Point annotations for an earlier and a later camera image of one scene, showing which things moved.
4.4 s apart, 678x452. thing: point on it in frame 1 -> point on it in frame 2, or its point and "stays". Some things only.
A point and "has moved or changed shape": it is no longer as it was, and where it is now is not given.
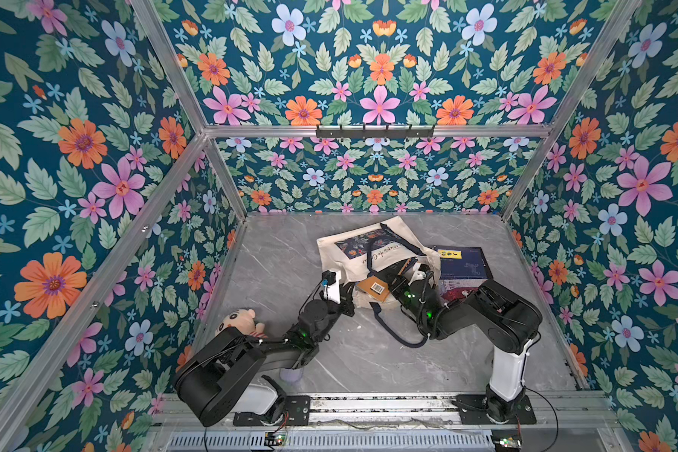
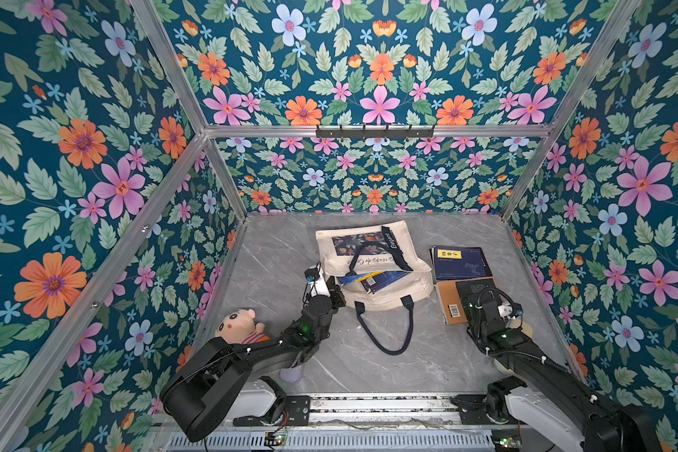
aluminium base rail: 382,423 stays
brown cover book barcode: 375,288 has moved or changed shape
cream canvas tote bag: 369,257 has moved or changed shape
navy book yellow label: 462,262 stays
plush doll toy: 244,321 stays
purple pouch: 291,375 stays
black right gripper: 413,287 -> 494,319
